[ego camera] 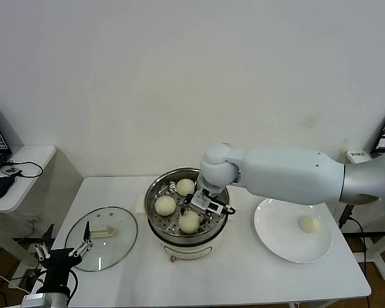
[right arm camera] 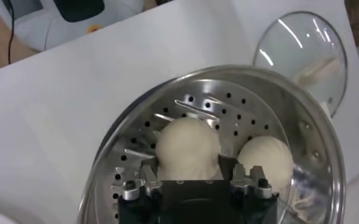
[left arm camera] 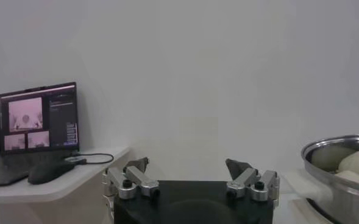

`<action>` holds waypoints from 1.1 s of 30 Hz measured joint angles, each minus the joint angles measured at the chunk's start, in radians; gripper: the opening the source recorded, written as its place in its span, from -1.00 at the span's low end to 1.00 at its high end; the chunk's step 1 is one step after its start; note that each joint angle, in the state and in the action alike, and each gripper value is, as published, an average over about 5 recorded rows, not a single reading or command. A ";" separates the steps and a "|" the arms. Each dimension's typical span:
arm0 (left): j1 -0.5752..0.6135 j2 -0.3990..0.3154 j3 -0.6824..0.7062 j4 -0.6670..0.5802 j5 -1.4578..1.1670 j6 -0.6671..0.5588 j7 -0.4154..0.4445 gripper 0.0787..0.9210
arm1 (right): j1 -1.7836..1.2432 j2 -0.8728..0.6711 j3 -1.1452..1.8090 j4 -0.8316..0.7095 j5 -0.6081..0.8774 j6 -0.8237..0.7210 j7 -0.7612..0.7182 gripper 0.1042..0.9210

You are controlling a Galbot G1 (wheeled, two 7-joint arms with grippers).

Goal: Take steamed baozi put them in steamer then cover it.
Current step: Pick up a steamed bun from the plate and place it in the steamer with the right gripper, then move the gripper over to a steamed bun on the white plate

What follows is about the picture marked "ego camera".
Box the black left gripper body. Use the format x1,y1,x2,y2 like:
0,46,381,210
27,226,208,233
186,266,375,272
40,246,84,289

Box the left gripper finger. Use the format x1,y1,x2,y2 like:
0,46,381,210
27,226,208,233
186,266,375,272
33,223,55,261
67,220,94,258

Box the white steamed baozi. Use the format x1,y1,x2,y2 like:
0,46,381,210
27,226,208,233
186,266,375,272
154,196,176,217
175,178,196,196
298,215,323,234
178,211,202,234

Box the round glass pot lid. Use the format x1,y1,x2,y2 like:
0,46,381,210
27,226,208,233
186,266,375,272
65,206,139,273

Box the stainless steel steamer basket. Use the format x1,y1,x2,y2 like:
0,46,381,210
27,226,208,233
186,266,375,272
144,167,231,244

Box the cream electric cooking pot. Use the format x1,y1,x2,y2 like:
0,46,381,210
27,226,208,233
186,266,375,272
135,191,241,263

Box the black computer mouse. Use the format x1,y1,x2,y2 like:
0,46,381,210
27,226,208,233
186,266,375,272
0,175,16,200

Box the white round plate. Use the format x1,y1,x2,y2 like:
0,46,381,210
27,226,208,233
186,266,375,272
253,198,334,264

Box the small device with QR code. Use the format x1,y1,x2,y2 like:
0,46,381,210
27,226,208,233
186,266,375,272
1,165,22,178

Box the white side table rounded corners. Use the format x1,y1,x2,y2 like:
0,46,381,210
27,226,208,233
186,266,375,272
0,145,58,270

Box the white side table with label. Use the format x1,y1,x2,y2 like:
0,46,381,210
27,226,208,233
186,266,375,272
343,149,385,282

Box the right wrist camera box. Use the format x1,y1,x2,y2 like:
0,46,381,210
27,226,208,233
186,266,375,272
191,191,228,216

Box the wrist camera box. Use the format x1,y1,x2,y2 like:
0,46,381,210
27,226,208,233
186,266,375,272
21,291,54,308
191,191,228,216

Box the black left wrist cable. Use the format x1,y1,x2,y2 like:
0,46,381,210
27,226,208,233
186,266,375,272
35,269,80,304

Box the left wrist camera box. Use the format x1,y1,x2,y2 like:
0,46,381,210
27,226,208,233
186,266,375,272
21,291,54,308

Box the white floor cable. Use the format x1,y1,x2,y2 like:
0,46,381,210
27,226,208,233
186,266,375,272
0,268,31,295

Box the thin black looped cable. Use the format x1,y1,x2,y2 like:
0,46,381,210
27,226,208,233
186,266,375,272
6,159,44,179

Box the black cable with adapter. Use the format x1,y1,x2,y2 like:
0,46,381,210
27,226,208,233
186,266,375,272
338,203,372,283

